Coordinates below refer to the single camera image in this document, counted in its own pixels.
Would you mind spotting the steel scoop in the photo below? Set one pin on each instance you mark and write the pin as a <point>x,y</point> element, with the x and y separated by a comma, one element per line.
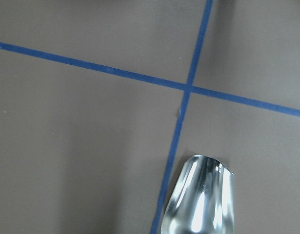
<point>202,201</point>

